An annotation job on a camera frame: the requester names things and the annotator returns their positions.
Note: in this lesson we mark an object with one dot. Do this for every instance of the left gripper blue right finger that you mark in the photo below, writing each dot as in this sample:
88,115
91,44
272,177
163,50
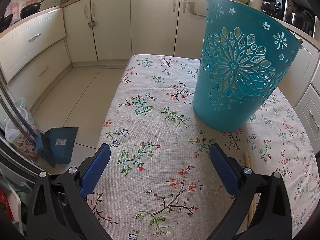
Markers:
227,168

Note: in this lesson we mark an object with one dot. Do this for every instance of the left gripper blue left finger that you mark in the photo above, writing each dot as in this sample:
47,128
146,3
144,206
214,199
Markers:
92,168

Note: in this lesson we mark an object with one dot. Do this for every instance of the dark blue dustpan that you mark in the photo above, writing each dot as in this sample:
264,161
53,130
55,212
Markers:
58,144

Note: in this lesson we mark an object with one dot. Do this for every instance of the floral white tablecloth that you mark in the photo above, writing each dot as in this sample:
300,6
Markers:
160,183

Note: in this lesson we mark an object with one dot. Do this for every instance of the white plastic bag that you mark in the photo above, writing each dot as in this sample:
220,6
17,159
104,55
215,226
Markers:
14,129

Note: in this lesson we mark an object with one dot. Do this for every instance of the teal perforated plastic basket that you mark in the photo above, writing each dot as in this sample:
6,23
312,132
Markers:
245,55

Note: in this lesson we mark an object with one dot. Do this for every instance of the black wok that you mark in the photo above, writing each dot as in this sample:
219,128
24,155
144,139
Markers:
5,22

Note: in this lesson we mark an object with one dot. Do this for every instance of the white plastic bag holder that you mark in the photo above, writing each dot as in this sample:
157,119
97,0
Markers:
196,7

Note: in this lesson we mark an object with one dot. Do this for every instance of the black frying pan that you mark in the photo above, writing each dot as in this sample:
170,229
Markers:
30,9

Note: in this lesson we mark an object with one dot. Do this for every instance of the black toaster oven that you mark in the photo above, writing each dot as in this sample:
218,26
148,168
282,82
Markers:
273,8

